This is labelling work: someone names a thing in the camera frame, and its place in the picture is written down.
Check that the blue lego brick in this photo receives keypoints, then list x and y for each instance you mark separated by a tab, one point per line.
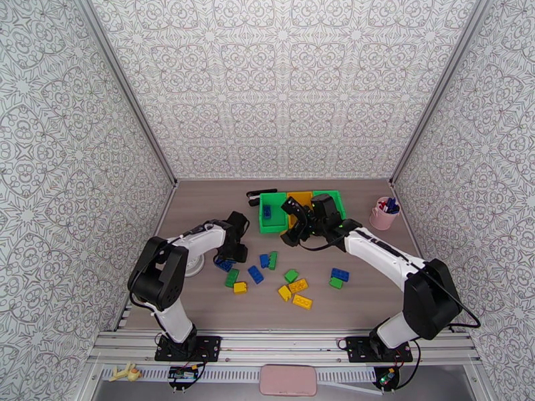
255	275
268	212
223	266
339	275
264	260

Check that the yellow plastic bin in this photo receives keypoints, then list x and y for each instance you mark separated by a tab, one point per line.
303	196

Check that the green plastic bin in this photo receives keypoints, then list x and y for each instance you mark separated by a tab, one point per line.
342	207
276	224

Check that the green lego brick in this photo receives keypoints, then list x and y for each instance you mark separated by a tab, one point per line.
291	275
273	260
232	278
335	283

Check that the yellow lego brick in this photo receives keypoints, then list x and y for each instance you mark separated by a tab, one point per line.
240	288
302	302
298	285
285	293

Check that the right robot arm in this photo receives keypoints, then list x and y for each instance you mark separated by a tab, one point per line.
430	295

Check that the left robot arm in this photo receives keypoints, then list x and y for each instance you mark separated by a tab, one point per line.
159	278

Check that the white round disc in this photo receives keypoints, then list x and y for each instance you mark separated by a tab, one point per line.
194	266

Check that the black stapler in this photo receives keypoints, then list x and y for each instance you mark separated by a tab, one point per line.
253	199

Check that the pink metal cup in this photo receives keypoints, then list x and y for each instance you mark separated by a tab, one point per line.
382	220

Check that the red pen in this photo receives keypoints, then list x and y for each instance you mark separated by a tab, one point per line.
382	207

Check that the blue pen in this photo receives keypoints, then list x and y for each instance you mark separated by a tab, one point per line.
391	202

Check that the small circuit board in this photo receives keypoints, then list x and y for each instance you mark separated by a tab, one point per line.
386	375
183	374

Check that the pink pad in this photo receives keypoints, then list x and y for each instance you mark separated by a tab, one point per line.
288	380

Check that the yellow toy figure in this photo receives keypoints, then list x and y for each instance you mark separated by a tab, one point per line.
127	372

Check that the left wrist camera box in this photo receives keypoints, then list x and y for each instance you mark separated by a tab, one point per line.
239	222

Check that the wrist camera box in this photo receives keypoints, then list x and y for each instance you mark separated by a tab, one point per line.
239	222
325	209

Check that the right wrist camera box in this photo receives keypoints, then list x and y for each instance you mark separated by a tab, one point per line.
325	209

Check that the aluminium side rail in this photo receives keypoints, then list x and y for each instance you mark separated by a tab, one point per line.
409	224

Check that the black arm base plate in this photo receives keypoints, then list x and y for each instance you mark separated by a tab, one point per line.
359	349
209	347

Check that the aluminium table rail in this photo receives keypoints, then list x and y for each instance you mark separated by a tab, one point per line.
284	345

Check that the aluminium frame post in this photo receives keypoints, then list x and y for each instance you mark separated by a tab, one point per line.
442	78
122	78

